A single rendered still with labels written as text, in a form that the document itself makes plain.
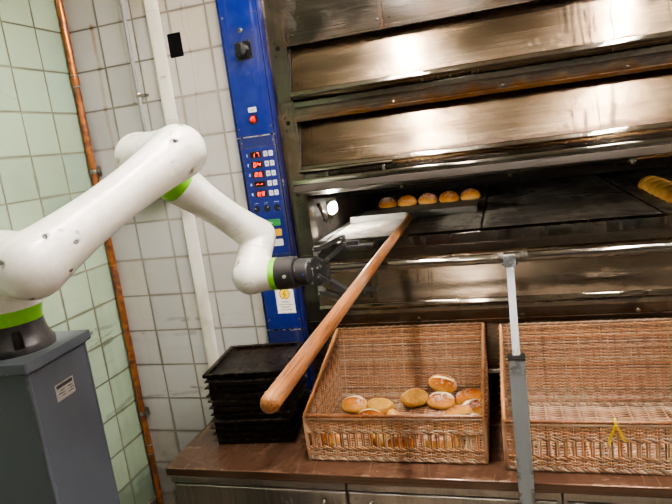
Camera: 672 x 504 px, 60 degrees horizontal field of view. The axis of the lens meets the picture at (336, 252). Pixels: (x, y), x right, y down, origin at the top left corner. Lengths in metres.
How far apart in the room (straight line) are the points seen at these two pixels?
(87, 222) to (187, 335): 1.37
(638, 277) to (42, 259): 1.73
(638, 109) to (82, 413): 1.76
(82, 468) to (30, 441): 0.15
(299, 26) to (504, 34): 0.70
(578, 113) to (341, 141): 0.78
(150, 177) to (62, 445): 0.58
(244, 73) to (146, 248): 0.82
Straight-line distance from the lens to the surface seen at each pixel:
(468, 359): 2.15
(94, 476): 1.49
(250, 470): 1.95
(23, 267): 1.16
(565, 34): 2.05
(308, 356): 0.99
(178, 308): 2.50
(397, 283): 2.14
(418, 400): 2.12
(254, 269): 1.63
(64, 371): 1.38
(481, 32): 2.07
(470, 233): 2.07
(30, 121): 2.40
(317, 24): 2.17
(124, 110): 2.48
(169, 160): 1.31
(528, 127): 2.03
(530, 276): 2.10
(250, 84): 2.19
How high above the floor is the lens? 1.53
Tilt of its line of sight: 10 degrees down
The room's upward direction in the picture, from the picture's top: 7 degrees counter-clockwise
